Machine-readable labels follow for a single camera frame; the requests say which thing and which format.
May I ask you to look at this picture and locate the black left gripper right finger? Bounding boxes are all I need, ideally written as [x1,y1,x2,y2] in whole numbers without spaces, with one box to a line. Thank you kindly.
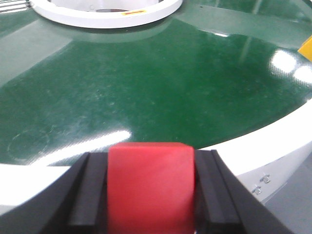
[195,150,292,234]

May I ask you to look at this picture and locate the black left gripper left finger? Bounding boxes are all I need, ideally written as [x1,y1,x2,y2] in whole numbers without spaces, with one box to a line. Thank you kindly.
[0,153,108,234]

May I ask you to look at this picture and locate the red cube block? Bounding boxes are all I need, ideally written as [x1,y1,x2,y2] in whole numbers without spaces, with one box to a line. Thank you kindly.
[107,142,195,234]

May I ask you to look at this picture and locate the yellow studded toy brick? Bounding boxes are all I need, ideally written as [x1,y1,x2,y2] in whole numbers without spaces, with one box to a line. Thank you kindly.
[297,36,312,61]

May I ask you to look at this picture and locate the white outer conveyor rim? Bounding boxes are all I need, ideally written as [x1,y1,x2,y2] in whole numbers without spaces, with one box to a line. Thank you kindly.
[0,101,312,213]

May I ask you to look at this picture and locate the white inner hub ring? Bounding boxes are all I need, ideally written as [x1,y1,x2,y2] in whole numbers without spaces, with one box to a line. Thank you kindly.
[29,0,183,29]

